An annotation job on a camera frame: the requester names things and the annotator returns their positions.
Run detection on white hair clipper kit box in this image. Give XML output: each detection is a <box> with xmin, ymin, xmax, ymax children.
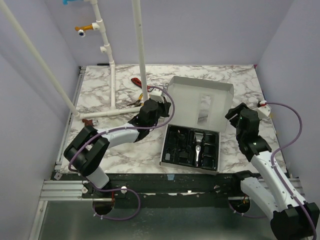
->
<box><xmin>159</xmin><ymin>76</ymin><xmax>234</xmax><ymax>175</ymax></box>

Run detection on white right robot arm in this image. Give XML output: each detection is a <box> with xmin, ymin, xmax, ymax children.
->
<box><xmin>225</xmin><ymin>101</ymin><xmax>320</xmax><ymax>240</ymax></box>

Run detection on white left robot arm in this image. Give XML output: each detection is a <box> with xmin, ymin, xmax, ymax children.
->
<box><xmin>63</xmin><ymin>99</ymin><xmax>175</xmax><ymax>198</ymax></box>

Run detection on red black utility knife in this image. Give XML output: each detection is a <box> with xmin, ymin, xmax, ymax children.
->
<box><xmin>130</xmin><ymin>77</ymin><xmax>142</xmax><ymax>88</ymax></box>

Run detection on small oil bottle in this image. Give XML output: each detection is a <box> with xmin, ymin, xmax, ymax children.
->
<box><xmin>164</xmin><ymin>153</ymin><xmax>171</xmax><ymax>161</ymax></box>

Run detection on black guard comb in tray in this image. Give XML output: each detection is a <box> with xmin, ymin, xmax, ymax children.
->
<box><xmin>178</xmin><ymin>151</ymin><xmax>190</xmax><ymax>162</ymax></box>

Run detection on brown garden faucet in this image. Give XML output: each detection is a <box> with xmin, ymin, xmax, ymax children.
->
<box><xmin>82</xmin><ymin>119</ymin><xmax>99</xmax><ymax>126</ymax></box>

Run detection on orange faucet on pipe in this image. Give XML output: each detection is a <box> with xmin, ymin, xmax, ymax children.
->
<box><xmin>74</xmin><ymin>24</ymin><xmax>94</xmax><ymax>38</ymax></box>

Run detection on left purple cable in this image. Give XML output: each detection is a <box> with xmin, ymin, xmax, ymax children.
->
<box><xmin>67</xmin><ymin>86</ymin><xmax>176</xmax><ymax>222</ymax></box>

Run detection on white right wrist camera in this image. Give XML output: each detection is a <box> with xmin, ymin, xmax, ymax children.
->
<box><xmin>255</xmin><ymin>100</ymin><xmax>271</xmax><ymax>120</ymax></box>

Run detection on yellow handled pliers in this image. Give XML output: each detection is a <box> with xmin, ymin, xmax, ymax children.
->
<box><xmin>127</xmin><ymin>93</ymin><xmax>143</xmax><ymax>107</ymax></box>

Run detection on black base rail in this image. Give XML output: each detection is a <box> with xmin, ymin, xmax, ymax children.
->
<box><xmin>82</xmin><ymin>173</ymin><xmax>250</xmax><ymax>209</ymax></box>

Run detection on white PVC pipe frame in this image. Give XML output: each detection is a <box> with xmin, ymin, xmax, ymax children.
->
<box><xmin>0</xmin><ymin>0</ymin><xmax>148</xmax><ymax>120</ymax></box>

